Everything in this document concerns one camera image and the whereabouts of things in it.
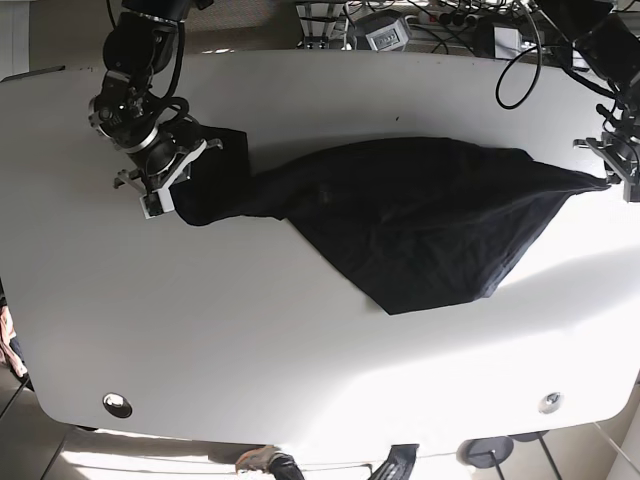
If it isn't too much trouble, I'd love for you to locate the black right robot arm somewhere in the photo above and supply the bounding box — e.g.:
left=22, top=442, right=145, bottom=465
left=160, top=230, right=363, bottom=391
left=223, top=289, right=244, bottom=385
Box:
left=88, top=1, right=222, bottom=216

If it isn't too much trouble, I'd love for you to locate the right table grommet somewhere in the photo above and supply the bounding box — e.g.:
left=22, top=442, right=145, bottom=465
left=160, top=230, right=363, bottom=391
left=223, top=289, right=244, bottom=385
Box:
left=537, top=391, right=565, bottom=415

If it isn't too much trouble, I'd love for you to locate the black T-shirt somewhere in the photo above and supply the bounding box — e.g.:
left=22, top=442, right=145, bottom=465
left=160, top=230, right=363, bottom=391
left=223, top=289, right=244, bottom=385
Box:
left=170, top=131, right=608, bottom=315

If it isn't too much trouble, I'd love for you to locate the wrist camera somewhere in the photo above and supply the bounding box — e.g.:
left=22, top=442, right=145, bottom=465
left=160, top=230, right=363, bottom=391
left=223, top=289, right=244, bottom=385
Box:
left=140, top=190, right=175, bottom=219
left=623, top=178, right=640, bottom=203

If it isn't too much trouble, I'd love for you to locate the left table grommet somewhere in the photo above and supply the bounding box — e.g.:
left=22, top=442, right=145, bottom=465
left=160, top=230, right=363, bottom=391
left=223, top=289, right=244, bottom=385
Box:
left=102, top=392, right=133, bottom=419

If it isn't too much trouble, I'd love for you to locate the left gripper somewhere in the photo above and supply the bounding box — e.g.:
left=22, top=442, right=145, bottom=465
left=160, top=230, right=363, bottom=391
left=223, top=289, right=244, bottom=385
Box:
left=573, top=132, right=639, bottom=187

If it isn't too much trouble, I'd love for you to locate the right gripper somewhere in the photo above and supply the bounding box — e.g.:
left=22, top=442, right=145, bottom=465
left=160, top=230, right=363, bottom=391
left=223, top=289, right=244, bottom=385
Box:
left=113, top=119, right=223, bottom=200

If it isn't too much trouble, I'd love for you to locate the grey socket box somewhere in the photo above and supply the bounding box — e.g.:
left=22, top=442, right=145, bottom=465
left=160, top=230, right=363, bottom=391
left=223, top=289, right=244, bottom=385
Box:
left=356, top=10, right=411, bottom=52

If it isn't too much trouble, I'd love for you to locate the round black stand base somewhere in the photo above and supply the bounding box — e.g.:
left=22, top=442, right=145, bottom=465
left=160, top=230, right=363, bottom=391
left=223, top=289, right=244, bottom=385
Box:
left=456, top=436, right=514, bottom=470

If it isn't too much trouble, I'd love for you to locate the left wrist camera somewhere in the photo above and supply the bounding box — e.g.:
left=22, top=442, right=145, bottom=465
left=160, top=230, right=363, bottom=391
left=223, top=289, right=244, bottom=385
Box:
left=623, top=178, right=640, bottom=203

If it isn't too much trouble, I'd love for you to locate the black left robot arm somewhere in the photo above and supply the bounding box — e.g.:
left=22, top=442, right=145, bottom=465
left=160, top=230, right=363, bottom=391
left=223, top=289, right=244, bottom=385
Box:
left=536, top=1, right=639, bottom=201

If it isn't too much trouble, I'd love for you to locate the table grommet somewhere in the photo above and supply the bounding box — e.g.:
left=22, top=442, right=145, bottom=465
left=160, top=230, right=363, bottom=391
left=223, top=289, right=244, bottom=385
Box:
left=102, top=392, right=133, bottom=419
left=537, top=391, right=565, bottom=415

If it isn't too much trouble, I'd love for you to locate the grey power adapter box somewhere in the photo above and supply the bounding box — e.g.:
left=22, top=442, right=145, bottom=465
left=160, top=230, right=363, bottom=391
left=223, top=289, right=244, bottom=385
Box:
left=493, top=26, right=523, bottom=60

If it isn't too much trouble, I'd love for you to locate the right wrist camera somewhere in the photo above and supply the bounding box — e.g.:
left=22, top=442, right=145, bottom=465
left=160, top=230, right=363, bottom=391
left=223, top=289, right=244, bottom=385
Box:
left=140, top=190, right=175, bottom=219

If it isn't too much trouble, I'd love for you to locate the black looping arm cable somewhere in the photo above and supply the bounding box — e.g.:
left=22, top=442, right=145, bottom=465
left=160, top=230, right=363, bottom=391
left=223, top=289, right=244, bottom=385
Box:
left=494, top=9, right=544, bottom=110

